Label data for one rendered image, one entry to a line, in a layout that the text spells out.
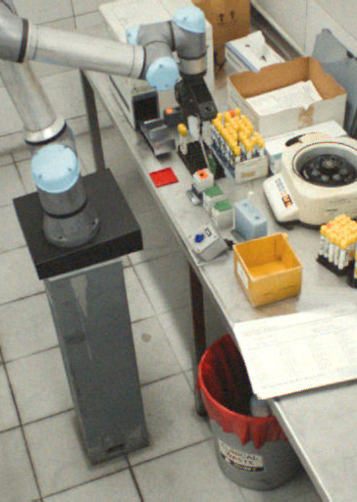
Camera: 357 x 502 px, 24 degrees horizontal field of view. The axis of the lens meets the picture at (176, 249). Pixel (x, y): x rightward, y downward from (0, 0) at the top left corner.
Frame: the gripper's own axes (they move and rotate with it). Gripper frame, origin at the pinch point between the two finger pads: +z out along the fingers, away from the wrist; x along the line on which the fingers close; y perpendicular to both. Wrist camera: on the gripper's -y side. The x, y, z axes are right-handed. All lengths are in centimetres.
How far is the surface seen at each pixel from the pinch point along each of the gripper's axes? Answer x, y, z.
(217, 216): 2.1, -14.9, 15.5
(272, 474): 0, -46, 98
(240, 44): -41, 62, 15
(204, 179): 0.0, -1.7, 13.3
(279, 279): -0.6, -45.3, 13.1
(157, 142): 4.6, 22.9, 15.1
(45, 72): 8, 171, 70
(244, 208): -3.4, -20.4, 10.7
